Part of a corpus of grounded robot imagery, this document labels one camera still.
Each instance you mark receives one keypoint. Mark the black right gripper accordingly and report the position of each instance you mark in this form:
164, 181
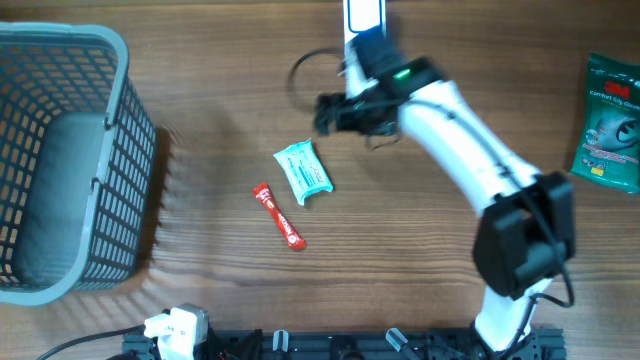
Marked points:
343, 121

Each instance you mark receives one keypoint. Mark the mint green tissue packet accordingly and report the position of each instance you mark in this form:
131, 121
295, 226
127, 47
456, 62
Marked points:
304, 171

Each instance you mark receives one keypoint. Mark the red Nescafe coffee stick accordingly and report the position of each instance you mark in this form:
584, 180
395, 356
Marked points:
264, 195

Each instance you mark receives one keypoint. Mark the green 3M gloves packet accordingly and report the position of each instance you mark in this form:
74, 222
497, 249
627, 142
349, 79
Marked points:
608, 148

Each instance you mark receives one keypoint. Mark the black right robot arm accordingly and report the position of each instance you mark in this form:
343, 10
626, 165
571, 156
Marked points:
526, 233

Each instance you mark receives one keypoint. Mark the white barcode scanner box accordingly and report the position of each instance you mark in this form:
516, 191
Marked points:
362, 15

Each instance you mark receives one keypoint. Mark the grey plastic mesh basket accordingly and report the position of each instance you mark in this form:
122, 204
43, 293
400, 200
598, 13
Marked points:
77, 155

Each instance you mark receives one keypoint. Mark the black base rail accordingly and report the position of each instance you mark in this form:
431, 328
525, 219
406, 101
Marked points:
447, 343

